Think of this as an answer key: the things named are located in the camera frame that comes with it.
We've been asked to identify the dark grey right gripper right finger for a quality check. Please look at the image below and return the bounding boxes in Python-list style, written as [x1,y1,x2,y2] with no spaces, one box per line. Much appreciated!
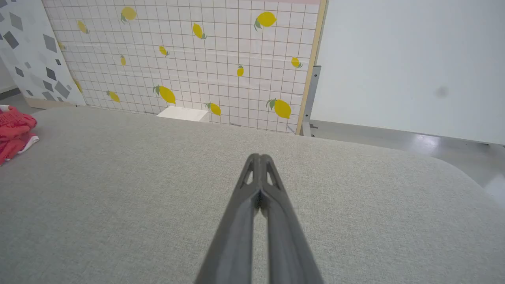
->
[260,154,324,284]

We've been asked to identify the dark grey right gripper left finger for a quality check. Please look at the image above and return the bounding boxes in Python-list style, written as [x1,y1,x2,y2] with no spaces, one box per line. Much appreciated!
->
[195,154,261,284]

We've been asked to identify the red shorts white stripes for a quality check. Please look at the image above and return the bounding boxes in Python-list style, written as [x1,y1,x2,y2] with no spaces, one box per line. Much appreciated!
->
[0,105,40,166]

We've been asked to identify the white box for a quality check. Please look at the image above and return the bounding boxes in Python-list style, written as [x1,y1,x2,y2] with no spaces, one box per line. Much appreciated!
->
[156,106,209,122]

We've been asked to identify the grey metal panel stand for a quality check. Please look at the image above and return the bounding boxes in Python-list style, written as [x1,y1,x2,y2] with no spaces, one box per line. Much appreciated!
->
[301,65,322,138]

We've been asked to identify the white partition board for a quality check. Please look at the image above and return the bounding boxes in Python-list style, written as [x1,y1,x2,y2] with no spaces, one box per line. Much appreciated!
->
[311,0,505,145]

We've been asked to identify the grey terrazzo print panel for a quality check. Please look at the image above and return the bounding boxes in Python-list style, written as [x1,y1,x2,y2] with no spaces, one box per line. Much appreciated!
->
[0,0,86,110]

